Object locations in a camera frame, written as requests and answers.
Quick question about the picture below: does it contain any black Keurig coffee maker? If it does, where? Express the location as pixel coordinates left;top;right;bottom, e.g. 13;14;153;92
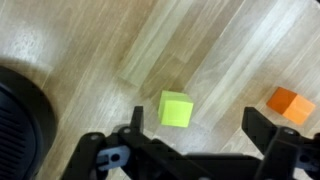
0;64;58;180

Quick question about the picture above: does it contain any yellow cube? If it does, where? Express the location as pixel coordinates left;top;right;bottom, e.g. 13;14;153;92
157;89;195;128

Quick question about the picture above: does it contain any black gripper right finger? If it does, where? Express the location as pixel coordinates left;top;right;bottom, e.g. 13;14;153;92
241;106;279;158

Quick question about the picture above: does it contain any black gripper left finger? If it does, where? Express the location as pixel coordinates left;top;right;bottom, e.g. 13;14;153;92
130;105;145;132

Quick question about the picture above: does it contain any orange cube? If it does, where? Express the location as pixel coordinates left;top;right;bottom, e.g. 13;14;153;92
265;86;317;126

